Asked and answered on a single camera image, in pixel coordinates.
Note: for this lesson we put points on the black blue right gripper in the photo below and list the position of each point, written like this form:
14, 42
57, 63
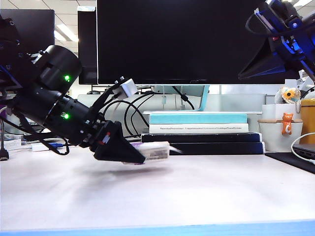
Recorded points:
295, 41

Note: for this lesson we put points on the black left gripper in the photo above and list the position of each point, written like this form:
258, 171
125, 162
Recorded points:
96, 132

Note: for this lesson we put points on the purple white tissue packet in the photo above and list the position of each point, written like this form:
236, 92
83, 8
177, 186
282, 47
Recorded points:
157, 152

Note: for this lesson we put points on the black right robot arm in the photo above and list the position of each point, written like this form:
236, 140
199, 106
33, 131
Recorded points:
283, 9

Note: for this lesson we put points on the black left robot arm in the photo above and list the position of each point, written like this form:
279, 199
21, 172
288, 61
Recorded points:
56, 64

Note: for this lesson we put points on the white neuroscience textbook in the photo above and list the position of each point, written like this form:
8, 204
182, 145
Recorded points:
157, 128

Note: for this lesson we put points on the white desk organizer box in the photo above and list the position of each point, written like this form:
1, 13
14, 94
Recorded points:
270, 111

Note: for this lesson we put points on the orange cat figurine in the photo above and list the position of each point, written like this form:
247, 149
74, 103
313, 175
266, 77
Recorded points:
286, 127

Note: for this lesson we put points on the yellow tea tin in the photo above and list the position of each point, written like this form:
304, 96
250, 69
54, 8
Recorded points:
308, 118

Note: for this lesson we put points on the white ceramic cup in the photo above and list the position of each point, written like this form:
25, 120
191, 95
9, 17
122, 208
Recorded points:
270, 137

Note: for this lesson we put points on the thick teal book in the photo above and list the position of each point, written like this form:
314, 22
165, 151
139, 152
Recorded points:
197, 119

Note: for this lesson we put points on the black mouse pad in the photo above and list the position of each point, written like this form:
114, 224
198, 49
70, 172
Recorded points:
283, 157

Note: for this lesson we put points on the large black computer monitor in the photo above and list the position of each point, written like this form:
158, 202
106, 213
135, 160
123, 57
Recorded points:
172, 41

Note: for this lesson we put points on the black background monitor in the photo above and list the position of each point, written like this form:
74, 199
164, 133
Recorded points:
32, 24
87, 49

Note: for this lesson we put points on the small white card box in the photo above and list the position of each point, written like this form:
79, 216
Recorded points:
12, 145

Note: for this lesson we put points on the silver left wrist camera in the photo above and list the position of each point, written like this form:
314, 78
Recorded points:
126, 88

